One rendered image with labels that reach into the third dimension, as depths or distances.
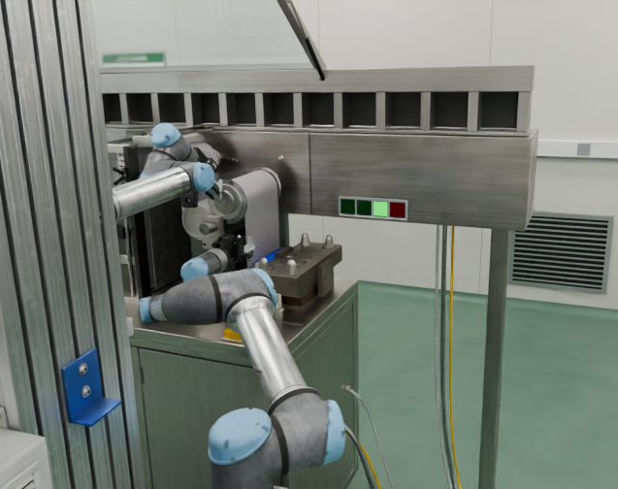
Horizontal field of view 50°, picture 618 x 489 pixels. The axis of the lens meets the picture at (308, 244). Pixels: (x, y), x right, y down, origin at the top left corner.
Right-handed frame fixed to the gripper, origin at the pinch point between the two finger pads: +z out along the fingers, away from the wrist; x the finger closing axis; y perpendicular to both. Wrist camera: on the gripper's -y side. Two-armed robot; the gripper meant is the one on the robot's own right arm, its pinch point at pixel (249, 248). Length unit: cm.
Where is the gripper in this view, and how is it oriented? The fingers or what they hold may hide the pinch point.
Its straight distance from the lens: 219.9
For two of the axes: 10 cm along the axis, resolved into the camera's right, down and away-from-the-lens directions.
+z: 4.0, -2.6, 8.8
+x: -9.1, -0.9, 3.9
